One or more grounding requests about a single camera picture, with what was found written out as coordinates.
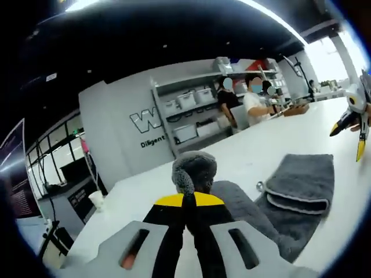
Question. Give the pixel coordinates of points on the grey fluffy towel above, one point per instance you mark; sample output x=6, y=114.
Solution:
x=301, y=179

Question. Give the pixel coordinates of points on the person's right hand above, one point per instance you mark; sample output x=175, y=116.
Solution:
x=355, y=128

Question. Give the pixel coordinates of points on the wooden tray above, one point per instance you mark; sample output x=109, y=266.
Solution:
x=295, y=110

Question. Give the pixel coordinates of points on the white paper cup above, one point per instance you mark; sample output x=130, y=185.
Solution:
x=97, y=201

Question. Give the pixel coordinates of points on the grey counter cabinet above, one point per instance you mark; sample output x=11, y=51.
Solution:
x=66, y=199

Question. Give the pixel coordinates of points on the black display screen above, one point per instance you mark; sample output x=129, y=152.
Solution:
x=74, y=171

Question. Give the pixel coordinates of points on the ceiling light strip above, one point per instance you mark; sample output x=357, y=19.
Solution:
x=287, y=20

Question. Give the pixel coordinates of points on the pink hanging cloth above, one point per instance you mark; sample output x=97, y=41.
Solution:
x=85, y=146

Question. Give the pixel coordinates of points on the green exit sign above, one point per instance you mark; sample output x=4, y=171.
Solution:
x=76, y=131

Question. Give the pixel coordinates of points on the grey metal shelf rack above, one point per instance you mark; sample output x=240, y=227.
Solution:
x=162, y=130

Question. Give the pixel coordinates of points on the row of white storage bins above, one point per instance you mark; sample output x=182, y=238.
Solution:
x=188, y=100

